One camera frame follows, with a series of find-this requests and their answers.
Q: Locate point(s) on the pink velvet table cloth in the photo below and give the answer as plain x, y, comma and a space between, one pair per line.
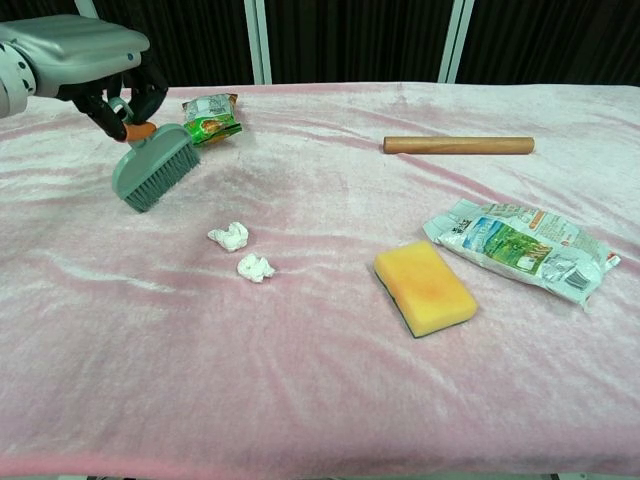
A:
320, 390

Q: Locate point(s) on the white green wipes pack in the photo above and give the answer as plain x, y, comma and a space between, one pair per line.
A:
510, 240

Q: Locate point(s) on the green snack bag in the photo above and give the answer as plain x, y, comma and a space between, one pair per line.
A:
212, 122

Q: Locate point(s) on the white paper ball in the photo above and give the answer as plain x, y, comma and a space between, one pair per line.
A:
255, 268
230, 237

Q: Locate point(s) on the yellow sponge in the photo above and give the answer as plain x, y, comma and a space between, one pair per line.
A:
425, 285

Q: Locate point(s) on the wooden rolling pin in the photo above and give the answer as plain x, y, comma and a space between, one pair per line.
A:
460, 145

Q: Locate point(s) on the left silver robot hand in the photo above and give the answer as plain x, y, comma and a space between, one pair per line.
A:
75, 50

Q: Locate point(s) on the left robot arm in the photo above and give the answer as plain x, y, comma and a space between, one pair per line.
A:
12, 85

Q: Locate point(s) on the green hand broom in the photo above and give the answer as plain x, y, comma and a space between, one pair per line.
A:
150, 160

